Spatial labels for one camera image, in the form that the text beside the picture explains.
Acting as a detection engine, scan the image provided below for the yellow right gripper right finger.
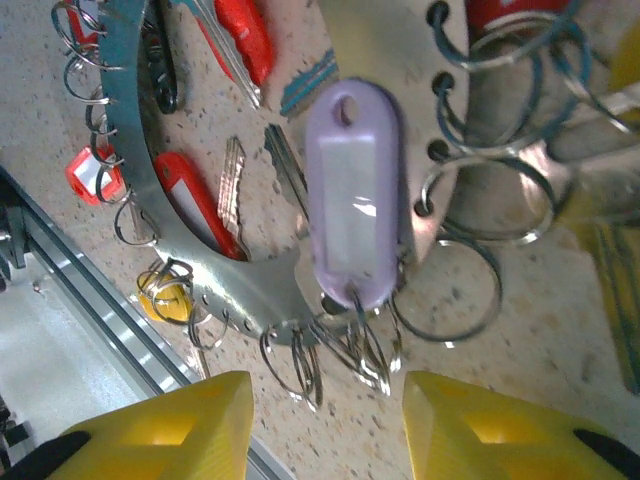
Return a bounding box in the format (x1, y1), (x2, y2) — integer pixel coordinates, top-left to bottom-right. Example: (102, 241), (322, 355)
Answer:
(402, 370), (640, 480)

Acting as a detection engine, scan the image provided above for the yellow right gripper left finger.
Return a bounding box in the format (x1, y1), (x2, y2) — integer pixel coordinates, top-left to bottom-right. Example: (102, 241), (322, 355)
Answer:
(0, 370), (255, 480)

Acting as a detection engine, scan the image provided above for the silver split ring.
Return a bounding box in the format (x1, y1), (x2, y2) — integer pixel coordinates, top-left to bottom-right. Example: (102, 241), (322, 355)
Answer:
(113, 197), (162, 247)
(389, 238), (504, 346)
(419, 154), (559, 247)
(344, 294), (396, 396)
(63, 53), (111, 105)
(258, 323), (325, 412)

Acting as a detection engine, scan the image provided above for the yellow key tag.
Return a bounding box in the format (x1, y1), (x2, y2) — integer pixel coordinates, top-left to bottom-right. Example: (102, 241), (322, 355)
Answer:
(137, 272), (194, 324)

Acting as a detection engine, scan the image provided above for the long red key tag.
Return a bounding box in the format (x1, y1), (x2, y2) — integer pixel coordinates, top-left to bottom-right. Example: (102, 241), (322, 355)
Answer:
(153, 152), (241, 260)

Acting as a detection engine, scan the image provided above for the small red key tag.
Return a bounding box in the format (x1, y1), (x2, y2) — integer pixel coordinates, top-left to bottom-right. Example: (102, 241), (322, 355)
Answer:
(64, 145), (124, 205)

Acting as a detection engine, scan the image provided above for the purple key tag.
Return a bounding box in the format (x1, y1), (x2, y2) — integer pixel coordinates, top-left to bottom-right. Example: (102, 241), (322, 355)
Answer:
(303, 78), (401, 309)

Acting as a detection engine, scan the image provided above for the dark silver key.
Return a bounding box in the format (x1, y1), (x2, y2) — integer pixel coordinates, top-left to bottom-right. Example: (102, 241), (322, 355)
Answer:
(263, 123), (314, 236)

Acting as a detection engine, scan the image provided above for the black key tag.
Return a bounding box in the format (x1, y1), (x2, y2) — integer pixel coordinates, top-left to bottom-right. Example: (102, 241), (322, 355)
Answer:
(142, 14), (181, 114)

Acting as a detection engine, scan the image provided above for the teal tinted key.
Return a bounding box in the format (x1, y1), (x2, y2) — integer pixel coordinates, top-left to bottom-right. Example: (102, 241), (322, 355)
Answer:
(278, 47), (339, 117)

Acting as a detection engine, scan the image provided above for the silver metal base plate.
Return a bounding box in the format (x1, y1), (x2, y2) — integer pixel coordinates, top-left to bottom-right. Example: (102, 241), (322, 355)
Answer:
(0, 279), (201, 466)

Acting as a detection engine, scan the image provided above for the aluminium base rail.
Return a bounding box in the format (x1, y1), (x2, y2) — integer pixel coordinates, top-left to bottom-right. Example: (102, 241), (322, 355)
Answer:
(0, 164), (296, 480)

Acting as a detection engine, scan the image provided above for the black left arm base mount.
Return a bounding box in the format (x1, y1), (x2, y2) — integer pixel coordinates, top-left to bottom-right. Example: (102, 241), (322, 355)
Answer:
(0, 199), (32, 292)

